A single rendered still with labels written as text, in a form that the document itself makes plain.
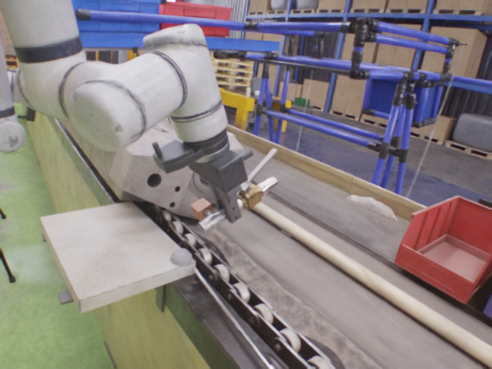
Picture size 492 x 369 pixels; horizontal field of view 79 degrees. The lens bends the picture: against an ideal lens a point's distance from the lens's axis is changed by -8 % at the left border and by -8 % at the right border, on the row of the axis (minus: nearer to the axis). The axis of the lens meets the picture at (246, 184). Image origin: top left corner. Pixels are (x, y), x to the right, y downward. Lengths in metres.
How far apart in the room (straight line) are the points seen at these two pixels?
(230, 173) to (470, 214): 0.78
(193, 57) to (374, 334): 0.55
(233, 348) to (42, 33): 0.50
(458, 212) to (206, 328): 0.82
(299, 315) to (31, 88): 0.57
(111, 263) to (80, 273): 0.06
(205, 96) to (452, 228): 0.87
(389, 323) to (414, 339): 0.05
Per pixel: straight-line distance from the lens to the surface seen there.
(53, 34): 0.48
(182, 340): 0.65
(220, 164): 0.51
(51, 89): 0.48
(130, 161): 0.69
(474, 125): 9.46
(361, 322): 0.66
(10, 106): 0.99
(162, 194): 0.75
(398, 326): 0.70
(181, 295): 0.60
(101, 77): 0.41
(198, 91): 0.48
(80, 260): 0.64
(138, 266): 0.62
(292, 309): 0.65
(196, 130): 0.50
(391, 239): 1.02
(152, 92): 0.41
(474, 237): 1.11
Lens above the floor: 1.16
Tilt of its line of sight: 21 degrees down
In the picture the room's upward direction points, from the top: 9 degrees clockwise
